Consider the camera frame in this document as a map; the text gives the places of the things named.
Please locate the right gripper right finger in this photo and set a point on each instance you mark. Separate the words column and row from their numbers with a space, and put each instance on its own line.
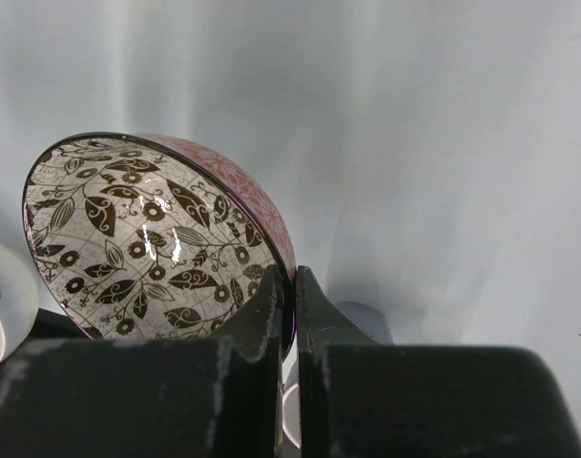
column 360, row 398

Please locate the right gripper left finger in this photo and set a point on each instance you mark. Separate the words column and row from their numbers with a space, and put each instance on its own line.
column 212, row 397

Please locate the floral patterned bowl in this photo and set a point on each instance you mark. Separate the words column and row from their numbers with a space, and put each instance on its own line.
column 152, row 236

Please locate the small white bowl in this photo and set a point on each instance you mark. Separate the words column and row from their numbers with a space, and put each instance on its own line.
column 19, row 301

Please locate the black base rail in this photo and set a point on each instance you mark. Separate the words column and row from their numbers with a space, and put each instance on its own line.
column 51, row 325

